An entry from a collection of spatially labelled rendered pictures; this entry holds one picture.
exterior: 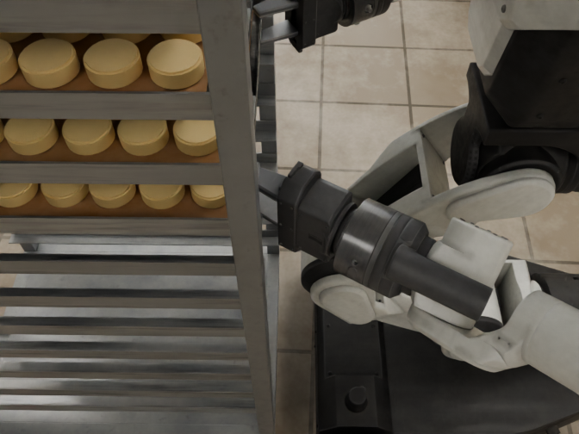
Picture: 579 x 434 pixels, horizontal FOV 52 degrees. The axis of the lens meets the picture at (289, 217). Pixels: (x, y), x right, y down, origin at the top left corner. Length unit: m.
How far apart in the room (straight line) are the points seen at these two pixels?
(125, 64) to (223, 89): 0.13
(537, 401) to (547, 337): 0.85
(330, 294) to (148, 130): 0.49
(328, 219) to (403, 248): 0.08
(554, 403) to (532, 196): 0.66
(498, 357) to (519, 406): 0.81
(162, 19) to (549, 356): 0.42
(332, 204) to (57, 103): 0.28
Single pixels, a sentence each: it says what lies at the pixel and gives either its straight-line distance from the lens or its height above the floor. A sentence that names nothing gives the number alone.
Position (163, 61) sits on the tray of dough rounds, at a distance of 0.55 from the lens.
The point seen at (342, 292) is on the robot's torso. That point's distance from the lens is 1.00.
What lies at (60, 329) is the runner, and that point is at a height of 0.61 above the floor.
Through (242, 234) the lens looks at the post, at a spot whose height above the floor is 0.90.
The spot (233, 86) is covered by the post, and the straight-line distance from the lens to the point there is 0.46.
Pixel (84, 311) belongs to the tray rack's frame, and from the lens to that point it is 1.49.
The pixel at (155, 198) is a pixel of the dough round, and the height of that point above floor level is 0.88.
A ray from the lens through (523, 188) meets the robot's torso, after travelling 0.83.
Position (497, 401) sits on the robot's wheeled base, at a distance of 1.37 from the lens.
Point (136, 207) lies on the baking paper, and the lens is 0.70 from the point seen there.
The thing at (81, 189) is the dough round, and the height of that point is 0.88.
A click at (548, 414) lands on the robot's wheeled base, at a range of 1.40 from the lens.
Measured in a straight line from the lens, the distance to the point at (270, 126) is 1.13.
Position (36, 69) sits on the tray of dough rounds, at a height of 1.06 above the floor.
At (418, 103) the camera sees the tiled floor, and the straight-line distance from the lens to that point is 2.09.
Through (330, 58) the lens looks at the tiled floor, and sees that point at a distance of 2.22.
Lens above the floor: 1.41
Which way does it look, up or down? 54 degrees down
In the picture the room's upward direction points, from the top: straight up
